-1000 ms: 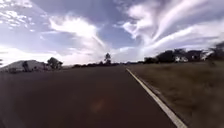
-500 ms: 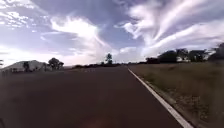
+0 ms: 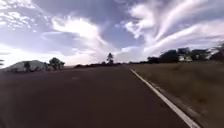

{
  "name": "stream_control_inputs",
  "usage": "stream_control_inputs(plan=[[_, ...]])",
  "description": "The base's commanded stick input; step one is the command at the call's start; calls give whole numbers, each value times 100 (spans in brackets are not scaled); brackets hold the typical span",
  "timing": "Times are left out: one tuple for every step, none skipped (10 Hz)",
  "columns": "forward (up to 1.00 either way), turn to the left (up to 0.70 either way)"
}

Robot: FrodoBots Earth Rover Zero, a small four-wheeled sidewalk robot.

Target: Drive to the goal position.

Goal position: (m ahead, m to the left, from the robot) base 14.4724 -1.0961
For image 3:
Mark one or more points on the pale kerb strip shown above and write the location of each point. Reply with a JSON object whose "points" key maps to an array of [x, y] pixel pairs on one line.
{"points": [[166, 101]]}

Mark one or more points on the lone tall tree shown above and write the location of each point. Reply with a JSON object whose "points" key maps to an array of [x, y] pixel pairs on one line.
{"points": [[110, 58]]}

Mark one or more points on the round dark tree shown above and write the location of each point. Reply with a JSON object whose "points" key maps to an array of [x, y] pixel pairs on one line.
{"points": [[55, 63]]}

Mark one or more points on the white building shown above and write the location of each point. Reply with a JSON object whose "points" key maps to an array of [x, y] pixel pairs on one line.
{"points": [[185, 59]]}

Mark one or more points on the distant hill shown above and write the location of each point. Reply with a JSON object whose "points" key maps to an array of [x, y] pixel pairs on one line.
{"points": [[28, 65]]}

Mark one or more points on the dark asphalt road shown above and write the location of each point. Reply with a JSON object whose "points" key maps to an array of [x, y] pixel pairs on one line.
{"points": [[83, 96]]}

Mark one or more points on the row of dark trees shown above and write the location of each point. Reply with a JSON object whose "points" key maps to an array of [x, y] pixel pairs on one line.
{"points": [[186, 55]]}

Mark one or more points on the dry grass field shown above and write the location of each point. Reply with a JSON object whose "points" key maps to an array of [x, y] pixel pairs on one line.
{"points": [[190, 83]]}

